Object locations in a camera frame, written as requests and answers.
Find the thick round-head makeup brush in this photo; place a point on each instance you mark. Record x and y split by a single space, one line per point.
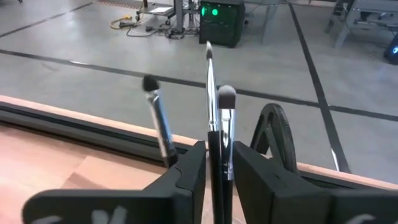
227 124

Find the gray metal table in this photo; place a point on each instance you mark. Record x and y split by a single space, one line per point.
342 25

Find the flat-head black makeup brush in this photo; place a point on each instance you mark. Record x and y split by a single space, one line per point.
161 124

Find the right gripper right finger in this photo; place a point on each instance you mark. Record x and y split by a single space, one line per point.
280 205

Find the black caster wheel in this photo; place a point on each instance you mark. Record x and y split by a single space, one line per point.
280 133

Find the black box green lights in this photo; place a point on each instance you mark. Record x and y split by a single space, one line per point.
224 28

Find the pole stand with base plate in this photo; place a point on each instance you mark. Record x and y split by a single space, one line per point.
160 10

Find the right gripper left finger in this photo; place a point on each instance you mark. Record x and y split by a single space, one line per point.
174 205

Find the thin black makeup brush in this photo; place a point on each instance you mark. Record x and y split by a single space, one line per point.
212 109

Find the black aluminium rail frame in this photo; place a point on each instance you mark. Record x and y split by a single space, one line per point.
77 130

